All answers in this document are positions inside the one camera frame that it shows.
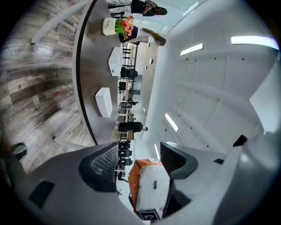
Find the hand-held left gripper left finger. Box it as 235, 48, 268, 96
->
12, 142, 151, 225

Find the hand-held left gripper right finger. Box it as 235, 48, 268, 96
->
159, 142, 228, 202

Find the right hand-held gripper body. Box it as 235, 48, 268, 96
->
134, 207, 164, 221

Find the orange and white packet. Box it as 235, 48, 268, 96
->
128, 158, 171, 212

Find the dark shoe with white sole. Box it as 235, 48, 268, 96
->
12, 142, 29, 161

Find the row of black office chairs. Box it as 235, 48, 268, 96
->
118, 140, 133, 177

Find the black office chair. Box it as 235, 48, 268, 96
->
120, 67, 139, 80

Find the grey table with white legs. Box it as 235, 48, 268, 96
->
30, 0, 124, 152

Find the black metal railing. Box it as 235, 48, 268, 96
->
122, 43, 138, 69

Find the white pot with artificial flowers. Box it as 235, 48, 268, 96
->
102, 15, 135, 41

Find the white box with handle notch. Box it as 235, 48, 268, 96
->
107, 47, 124, 77

